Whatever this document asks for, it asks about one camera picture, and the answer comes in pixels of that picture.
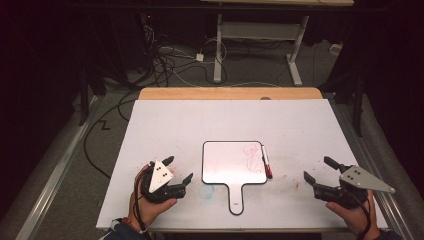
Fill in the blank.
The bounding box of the person's left hand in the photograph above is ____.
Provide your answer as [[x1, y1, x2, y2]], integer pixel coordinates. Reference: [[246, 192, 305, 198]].
[[127, 161, 179, 231]]

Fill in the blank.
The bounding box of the small whiteboard paddle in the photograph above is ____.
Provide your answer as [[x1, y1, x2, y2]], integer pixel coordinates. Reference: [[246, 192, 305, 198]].
[[201, 140, 270, 216]]

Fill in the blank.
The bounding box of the white desk frame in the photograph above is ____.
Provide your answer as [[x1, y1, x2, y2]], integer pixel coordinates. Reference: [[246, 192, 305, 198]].
[[200, 0, 355, 87]]

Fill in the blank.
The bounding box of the long black floor cable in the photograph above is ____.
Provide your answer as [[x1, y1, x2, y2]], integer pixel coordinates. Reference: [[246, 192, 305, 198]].
[[82, 99, 135, 180]]

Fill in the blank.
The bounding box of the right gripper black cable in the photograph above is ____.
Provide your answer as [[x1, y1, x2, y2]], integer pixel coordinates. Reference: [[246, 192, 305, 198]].
[[348, 190, 373, 240]]

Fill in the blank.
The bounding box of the red and white wristband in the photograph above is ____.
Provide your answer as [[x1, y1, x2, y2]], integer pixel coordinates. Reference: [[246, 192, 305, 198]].
[[109, 216, 148, 235]]

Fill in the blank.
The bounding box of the red whiteboard marker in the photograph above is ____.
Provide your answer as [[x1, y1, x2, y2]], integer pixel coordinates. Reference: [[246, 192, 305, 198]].
[[260, 143, 274, 180]]

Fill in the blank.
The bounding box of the black stand pole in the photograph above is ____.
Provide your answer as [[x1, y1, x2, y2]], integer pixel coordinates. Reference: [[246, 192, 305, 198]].
[[77, 64, 92, 127]]

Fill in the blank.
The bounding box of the person's right hand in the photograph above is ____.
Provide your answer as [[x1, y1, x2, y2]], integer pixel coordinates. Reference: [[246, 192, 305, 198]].
[[325, 191, 383, 239]]

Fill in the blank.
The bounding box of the tangle of black cables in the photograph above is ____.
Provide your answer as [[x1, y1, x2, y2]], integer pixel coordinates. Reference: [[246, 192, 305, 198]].
[[142, 24, 229, 88]]

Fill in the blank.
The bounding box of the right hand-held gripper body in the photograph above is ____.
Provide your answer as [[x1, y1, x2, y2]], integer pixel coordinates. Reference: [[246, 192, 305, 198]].
[[312, 164, 397, 211]]

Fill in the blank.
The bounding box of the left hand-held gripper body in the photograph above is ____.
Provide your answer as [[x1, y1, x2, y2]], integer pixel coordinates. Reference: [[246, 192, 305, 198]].
[[139, 160, 187, 205]]

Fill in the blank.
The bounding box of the large white board sheet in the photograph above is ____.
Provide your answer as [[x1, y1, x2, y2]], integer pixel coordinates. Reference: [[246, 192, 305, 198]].
[[95, 98, 389, 231]]

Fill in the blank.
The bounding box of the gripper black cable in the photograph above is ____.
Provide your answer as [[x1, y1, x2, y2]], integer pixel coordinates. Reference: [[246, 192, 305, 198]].
[[132, 171, 149, 236], [348, 190, 373, 240]]

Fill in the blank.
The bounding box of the metal floor rail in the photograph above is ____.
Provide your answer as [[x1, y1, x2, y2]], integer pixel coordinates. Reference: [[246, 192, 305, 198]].
[[12, 95, 102, 240], [329, 98, 415, 240]]

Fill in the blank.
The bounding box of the small white box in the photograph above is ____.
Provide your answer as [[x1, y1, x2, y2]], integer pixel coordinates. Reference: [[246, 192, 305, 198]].
[[328, 42, 344, 56]]

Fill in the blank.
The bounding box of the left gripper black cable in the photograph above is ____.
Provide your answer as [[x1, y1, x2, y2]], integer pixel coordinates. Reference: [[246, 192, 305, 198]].
[[132, 171, 149, 236]]

